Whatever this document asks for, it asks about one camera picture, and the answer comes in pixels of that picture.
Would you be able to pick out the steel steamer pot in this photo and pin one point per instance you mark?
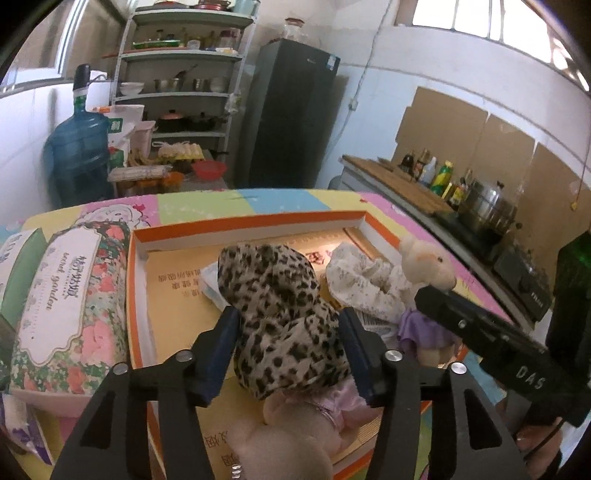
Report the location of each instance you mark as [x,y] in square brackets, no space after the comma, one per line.
[487,210]

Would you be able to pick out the person's right hand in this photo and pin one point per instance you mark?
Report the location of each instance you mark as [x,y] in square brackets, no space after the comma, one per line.
[531,445]

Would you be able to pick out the white floral cloth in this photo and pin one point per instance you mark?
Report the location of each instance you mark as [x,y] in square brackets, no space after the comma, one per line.
[360,277]

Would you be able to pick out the black wok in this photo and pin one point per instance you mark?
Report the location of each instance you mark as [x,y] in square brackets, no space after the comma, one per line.
[203,123]

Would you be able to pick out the dark soy sauce bottle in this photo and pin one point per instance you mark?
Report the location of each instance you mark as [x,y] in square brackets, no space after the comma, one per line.
[406,162]

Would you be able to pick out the floral tissue pack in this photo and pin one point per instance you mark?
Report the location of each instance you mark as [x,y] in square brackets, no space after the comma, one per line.
[69,314]

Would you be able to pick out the small high window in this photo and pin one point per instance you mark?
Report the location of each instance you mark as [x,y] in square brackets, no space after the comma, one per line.
[485,23]

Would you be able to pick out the red plastic basket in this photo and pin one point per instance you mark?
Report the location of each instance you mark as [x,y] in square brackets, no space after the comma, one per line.
[210,170]

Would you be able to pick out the leopard print cloth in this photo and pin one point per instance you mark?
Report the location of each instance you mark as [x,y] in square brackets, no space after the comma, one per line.
[277,314]

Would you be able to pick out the orange cardboard box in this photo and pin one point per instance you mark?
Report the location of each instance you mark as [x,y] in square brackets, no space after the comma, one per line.
[184,286]

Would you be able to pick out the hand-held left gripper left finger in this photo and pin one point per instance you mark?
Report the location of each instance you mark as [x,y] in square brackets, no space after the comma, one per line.
[219,355]

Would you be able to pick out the dark grey fridge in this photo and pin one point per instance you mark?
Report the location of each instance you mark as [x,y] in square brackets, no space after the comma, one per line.
[291,115]

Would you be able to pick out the black induction cooker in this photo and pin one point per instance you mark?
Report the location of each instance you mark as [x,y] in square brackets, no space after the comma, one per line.
[466,235]

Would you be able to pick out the red cooking pot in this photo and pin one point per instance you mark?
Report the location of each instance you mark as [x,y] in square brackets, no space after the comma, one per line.
[171,122]

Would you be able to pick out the plush toy purple dress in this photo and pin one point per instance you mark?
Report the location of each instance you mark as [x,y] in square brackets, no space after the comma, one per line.
[425,263]

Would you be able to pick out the red lidded pan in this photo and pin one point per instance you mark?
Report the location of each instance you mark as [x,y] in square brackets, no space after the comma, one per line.
[212,4]

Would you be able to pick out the row of seasoning jars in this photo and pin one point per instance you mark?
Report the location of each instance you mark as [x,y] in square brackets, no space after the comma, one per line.
[203,41]

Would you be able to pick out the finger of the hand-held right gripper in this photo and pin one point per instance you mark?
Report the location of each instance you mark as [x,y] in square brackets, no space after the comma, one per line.
[461,318]

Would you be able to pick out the bunch of bananas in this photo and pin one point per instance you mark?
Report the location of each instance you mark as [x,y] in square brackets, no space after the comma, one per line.
[138,159]

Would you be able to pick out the wall socket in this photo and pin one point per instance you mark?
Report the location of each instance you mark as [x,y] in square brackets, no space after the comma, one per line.
[353,105]

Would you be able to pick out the brown sauce bottle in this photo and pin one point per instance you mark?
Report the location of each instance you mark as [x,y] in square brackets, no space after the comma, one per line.
[420,164]

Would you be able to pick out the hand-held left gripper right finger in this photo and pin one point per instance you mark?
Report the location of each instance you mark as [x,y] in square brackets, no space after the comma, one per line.
[358,360]

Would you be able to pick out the white metal shelf rack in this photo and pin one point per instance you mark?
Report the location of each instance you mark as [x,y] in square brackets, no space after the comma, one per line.
[180,56]

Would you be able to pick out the egg tray in bag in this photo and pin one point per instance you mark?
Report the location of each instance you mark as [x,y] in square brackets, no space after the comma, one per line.
[180,151]

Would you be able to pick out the pink plastic bin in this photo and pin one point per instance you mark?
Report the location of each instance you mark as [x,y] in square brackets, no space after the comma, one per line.
[144,138]

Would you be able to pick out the black white water pump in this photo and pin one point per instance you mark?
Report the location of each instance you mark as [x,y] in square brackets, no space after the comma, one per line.
[82,85]

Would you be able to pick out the grey gas stove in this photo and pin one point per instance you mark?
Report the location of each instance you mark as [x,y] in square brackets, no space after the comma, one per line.
[521,281]

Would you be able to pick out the hanging plastic bag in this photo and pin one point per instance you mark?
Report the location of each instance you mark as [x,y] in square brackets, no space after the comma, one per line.
[234,102]

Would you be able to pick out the sliding aluminium window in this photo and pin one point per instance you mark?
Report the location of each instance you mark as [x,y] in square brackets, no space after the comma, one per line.
[69,37]

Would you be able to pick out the red lid jar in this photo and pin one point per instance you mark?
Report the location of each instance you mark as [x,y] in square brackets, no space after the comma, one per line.
[229,39]

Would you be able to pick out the green tray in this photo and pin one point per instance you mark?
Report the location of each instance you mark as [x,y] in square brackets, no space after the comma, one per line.
[157,44]

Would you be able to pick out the grey kitchen counter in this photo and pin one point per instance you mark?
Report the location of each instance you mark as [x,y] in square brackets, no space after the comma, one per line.
[415,217]

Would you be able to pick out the plush toy pink dress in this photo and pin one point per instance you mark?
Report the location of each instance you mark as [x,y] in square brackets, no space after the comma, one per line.
[286,443]

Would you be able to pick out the steel mixing bowl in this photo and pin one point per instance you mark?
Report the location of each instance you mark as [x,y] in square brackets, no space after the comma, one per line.
[167,85]

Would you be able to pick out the white purple print packet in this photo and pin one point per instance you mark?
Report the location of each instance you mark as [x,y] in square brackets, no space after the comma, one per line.
[23,429]

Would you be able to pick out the green yellow bottle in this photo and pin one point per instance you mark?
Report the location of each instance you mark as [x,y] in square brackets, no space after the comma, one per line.
[442,180]

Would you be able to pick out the stack of white bowls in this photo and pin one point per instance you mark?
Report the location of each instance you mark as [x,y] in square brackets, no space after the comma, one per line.
[219,84]

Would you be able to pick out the white flour sack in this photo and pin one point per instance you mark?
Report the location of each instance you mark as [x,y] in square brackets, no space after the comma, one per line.
[122,120]

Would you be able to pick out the white plastic bottle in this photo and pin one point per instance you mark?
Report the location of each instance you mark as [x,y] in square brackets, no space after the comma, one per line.
[428,174]

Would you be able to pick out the cartoon printed blanket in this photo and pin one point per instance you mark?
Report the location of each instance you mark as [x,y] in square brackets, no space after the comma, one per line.
[286,203]

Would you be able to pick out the red flat tray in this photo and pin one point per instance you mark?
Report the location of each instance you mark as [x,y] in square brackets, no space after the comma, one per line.
[171,3]

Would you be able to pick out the clear box of oranges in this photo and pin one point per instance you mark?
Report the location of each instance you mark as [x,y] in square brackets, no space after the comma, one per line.
[143,177]

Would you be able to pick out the blue water jug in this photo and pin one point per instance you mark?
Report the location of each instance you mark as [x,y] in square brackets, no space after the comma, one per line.
[76,157]

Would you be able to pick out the wide white bowl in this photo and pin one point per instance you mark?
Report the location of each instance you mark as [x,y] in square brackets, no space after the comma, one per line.
[131,89]

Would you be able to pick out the large glass jar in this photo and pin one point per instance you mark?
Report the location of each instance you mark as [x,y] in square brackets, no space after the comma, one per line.
[293,28]

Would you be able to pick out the green face mask box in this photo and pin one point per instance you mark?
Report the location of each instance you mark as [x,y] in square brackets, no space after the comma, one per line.
[23,277]

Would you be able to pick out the small steel cups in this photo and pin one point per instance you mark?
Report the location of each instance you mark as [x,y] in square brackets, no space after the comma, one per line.
[199,85]

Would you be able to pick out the cardboard wall sheet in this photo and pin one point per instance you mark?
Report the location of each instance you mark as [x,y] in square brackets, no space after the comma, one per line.
[505,152]
[554,198]
[438,122]

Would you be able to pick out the wooden chopping board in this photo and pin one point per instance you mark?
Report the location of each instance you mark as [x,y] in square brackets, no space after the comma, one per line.
[397,184]

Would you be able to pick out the teal storage jar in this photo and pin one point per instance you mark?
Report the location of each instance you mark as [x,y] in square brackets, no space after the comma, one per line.
[244,6]

